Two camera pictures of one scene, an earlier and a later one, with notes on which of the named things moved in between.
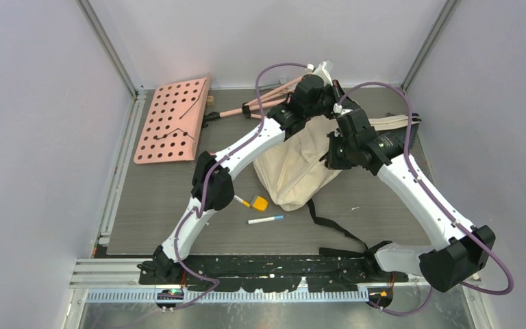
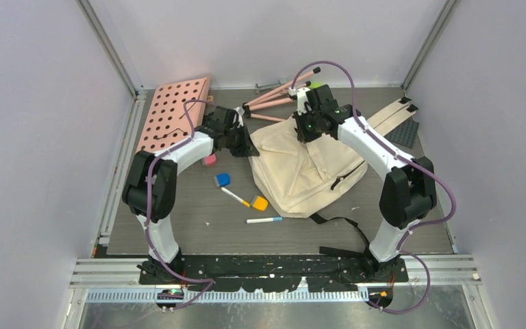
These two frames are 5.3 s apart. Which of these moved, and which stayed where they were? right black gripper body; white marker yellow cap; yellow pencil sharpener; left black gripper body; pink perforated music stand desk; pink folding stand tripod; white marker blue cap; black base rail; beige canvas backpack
Moved: right black gripper body; left black gripper body; beige canvas backpack
Stayed: black base rail; white marker blue cap; yellow pencil sharpener; pink folding stand tripod; white marker yellow cap; pink perforated music stand desk
